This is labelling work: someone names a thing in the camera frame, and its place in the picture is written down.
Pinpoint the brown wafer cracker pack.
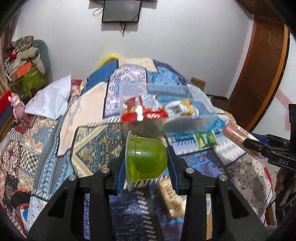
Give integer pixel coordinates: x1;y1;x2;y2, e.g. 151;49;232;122
222;121;260;158

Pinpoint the green pea snack bag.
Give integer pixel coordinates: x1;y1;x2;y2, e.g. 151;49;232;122
193;130;219;149

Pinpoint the beige toast slice pack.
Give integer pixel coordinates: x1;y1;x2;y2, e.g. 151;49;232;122
158;178;186;219

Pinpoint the green jelly cup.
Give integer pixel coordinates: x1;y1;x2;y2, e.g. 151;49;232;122
125;130;168;191

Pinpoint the red snack bag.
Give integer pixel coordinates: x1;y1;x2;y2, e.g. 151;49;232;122
121;94;169;122

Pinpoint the patchwork patterned bedspread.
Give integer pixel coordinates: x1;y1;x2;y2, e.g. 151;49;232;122
1;59;273;240

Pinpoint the blue white snack packet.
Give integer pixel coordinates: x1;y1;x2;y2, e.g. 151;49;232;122
164;99;200;117

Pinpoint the brown wooden door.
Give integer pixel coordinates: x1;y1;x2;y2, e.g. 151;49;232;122
229;16;290;131

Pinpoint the clear plastic storage bin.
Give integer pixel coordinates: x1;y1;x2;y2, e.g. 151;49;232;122
119;84;218;138

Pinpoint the white pillow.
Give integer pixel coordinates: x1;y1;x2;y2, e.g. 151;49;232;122
25;75;71;120

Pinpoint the pink plush toy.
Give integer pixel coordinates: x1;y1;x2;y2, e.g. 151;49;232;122
8;92;25;121

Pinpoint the pile of clothes and boxes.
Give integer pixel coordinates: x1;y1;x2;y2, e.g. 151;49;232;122
4;36;51;101

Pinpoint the wall mounted black monitor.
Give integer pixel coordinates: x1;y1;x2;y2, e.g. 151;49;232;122
102;1;142;23

